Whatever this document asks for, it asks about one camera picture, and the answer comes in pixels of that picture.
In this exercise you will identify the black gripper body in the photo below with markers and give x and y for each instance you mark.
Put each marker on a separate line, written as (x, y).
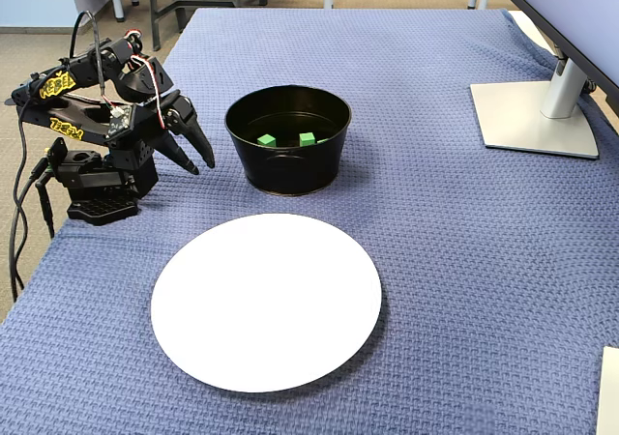
(170, 122)

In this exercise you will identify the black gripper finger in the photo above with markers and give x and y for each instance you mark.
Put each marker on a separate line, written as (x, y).
(176, 152)
(191, 125)

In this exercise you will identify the white round plate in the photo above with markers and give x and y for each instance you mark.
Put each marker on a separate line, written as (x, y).
(266, 304)

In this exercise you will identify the black metal bucket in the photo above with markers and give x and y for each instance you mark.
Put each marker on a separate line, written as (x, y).
(290, 174)

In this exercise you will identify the black round floor outlet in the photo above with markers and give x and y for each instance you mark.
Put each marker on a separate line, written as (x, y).
(7, 102)

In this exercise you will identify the blue woven tablecloth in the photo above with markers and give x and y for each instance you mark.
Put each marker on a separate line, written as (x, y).
(435, 261)

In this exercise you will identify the monitor with silver stand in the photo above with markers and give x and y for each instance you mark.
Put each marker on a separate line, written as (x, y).
(532, 121)

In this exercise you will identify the white flat board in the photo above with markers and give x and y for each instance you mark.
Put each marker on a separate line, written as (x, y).
(610, 396)

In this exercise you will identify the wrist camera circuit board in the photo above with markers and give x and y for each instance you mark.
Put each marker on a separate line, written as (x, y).
(119, 121)

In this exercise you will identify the dark grey table frame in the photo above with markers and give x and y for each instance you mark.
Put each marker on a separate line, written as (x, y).
(156, 19)

